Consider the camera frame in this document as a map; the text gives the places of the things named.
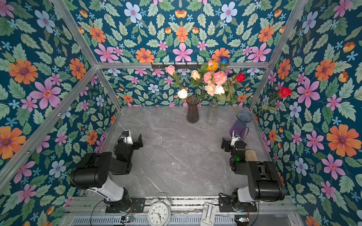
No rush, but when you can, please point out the pink rose stem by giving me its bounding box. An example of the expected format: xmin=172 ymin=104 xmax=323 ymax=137
xmin=165 ymin=65 xmax=183 ymax=90

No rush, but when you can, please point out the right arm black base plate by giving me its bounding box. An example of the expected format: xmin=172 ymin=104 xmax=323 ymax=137
xmin=218 ymin=196 xmax=257 ymax=213

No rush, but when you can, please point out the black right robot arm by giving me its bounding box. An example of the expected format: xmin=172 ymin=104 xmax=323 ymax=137
xmin=221 ymin=137 xmax=285 ymax=212

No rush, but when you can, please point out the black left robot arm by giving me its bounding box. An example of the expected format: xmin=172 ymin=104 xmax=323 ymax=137
xmin=70 ymin=131 xmax=145 ymax=213

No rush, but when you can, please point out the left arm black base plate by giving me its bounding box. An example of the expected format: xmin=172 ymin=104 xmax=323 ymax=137
xmin=105 ymin=198 xmax=146 ymax=213

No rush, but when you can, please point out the dark pink ribbed glass vase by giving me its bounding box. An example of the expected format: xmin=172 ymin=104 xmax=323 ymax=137
xmin=186 ymin=96 xmax=199 ymax=123

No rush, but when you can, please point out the red rose stem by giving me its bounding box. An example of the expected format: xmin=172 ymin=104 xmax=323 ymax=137
xmin=232 ymin=73 xmax=246 ymax=85
xmin=251 ymin=87 xmax=292 ymax=115

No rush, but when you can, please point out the white plastic clip bracket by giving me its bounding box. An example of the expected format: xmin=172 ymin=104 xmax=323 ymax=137
xmin=200 ymin=202 xmax=216 ymax=226

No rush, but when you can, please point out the clear glass cup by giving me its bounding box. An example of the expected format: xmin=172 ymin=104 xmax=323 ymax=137
xmin=206 ymin=101 xmax=219 ymax=126

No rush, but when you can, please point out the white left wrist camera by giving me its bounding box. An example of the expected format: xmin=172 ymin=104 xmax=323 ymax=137
xmin=121 ymin=131 xmax=133 ymax=145

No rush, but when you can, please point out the purple ribbed glass vase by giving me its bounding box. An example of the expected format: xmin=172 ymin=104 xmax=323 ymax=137
xmin=230 ymin=110 xmax=253 ymax=138

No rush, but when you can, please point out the white twin-bell alarm clock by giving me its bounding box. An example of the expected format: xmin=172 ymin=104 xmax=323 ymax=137
xmin=147 ymin=193 xmax=172 ymax=226

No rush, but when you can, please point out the beige cloth roll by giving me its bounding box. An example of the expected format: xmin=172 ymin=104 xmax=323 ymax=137
xmin=245 ymin=149 xmax=259 ymax=162

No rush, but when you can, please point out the black hook rail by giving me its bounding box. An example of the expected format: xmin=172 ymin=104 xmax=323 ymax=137
xmin=151 ymin=62 xmax=204 ymax=70

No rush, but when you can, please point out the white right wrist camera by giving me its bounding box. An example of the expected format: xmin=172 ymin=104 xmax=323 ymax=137
xmin=231 ymin=131 xmax=241 ymax=146

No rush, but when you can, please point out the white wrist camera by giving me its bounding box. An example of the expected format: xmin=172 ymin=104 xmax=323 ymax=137
xmin=231 ymin=131 xmax=241 ymax=146
xmin=121 ymin=131 xmax=133 ymax=145

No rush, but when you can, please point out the yellow rose stem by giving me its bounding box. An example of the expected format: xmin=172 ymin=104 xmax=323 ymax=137
xmin=207 ymin=60 xmax=218 ymax=71

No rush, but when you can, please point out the pink cream peony spray stem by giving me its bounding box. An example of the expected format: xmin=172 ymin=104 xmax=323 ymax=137
xmin=203 ymin=62 xmax=242 ymax=105

